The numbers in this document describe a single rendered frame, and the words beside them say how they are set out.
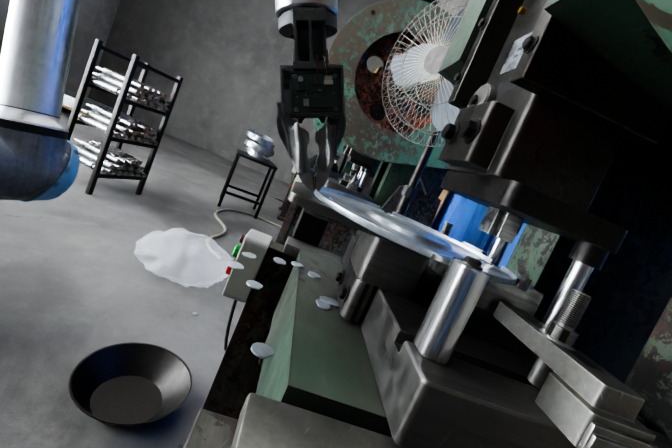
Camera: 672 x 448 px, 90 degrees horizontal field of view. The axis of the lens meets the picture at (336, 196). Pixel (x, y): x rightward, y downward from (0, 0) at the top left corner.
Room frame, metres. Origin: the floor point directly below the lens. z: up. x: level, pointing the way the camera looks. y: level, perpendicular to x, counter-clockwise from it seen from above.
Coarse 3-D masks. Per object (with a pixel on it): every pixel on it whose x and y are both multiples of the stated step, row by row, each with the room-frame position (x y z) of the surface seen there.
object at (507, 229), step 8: (488, 208) 0.50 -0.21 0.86; (496, 208) 0.48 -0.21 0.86; (488, 216) 0.49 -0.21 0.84; (496, 216) 0.47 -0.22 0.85; (504, 216) 0.47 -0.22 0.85; (512, 216) 0.46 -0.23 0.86; (480, 224) 0.50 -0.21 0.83; (488, 224) 0.48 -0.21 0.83; (496, 224) 0.47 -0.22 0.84; (504, 224) 0.46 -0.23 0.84; (512, 224) 0.46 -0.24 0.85; (520, 224) 0.47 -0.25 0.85; (488, 232) 0.47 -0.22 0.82; (496, 232) 0.47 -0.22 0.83; (504, 232) 0.46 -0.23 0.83; (512, 232) 0.47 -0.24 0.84; (504, 240) 0.47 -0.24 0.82; (512, 240) 0.47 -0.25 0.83
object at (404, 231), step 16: (320, 192) 0.48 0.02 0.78; (336, 192) 0.56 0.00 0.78; (336, 208) 0.38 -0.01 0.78; (352, 208) 0.45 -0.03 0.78; (368, 208) 0.54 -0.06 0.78; (368, 224) 0.35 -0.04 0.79; (384, 224) 0.42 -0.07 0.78; (400, 224) 0.45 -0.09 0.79; (416, 224) 0.61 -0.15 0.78; (400, 240) 0.33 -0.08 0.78; (416, 240) 0.41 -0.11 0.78; (432, 240) 0.42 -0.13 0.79; (448, 240) 0.58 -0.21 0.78; (448, 256) 0.39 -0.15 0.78; (464, 256) 0.45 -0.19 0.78; (480, 256) 0.53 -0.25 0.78; (496, 272) 0.42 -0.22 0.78; (512, 272) 0.44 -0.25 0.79
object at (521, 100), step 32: (544, 0) 0.48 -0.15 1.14; (512, 32) 0.54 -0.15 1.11; (512, 64) 0.49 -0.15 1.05; (480, 96) 0.52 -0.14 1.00; (512, 96) 0.45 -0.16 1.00; (448, 128) 0.49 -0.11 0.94; (480, 128) 0.43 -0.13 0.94; (512, 128) 0.42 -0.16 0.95; (544, 128) 0.41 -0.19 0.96; (576, 128) 0.41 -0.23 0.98; (448, 160) 0.49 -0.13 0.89; (480, 160) 0.43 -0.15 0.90; (512, 160) 0.41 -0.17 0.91; (544, 160) 0.41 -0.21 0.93; (576, 160) 0.41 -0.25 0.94; (608, 160) 0.42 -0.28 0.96; (544, 192) 0.41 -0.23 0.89; (576, 192) 0.42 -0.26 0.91
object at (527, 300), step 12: (432, 264) 0.53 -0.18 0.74; (444, 264) 0.50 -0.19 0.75; (492, 288) 0.41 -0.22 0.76; (504, 288) 0.41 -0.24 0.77; (516, 288) 0.42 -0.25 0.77; (480, 300) 0.41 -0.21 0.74; (492, 300) 0.41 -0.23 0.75; (504, 300) 0.41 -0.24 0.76; (516, 300) 0.42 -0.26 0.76; (528, 300) 0.42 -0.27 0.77; (540, 300) 0.42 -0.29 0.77; (492, 312) 0.41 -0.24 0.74
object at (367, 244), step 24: (336, 216) 0.39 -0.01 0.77; (360, 240) 0.49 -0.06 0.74; (384, 240) 0.42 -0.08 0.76; (360, 264) 0.43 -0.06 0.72; (384, 264) 0.42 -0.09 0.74; (408, 264) 0.42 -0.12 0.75; (336, 288) 0.50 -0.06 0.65; (360, 288) 0.42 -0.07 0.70; (384, 288) 0.42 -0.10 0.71; (408, 288) 0.43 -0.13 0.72; (360, 312) 0.42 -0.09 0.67
